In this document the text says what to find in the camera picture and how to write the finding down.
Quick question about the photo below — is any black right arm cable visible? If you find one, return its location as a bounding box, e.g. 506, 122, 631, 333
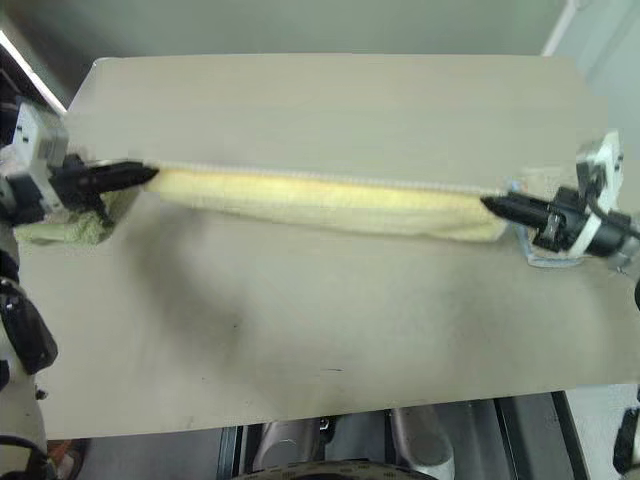
578, 162, 621, 224

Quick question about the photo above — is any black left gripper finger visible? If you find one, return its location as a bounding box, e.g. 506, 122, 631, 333
85, 175, 157, 196
90, 159, 161, 181

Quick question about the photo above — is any pale yellow fleece towel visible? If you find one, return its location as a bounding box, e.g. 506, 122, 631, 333
147, 158, 509, 245

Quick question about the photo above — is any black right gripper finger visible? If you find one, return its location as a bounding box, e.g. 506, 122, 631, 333
479, 197, 549, 230
492, 191, 555, 217

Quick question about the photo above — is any grey rounded shape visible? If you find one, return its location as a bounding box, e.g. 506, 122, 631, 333
251, 418, 327, 480
388, 406, 457, 479

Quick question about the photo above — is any black table frame bar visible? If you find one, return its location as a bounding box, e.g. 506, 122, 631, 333
491, 389, 592, 480
217, 424, 247, 480

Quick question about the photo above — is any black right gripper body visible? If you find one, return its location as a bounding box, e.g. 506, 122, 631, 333
531, 185, 591, 252

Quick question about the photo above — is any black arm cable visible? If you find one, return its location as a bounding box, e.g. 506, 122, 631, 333
0, 433, 53, 480
578, 162, 621, 224

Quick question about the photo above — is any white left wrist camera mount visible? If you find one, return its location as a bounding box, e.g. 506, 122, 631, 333
13, 101, 70, 176

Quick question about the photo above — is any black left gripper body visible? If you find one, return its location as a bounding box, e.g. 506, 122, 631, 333
49, 153, 114, 227

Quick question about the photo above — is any dark furniture with white edge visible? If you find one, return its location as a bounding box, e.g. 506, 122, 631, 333
0, 28, 69, 119

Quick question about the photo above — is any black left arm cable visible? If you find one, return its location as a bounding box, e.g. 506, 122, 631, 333
0, 433, 53, 480

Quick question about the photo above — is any light green terry cloth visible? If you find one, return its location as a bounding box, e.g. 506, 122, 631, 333
13, 192, 117, 247

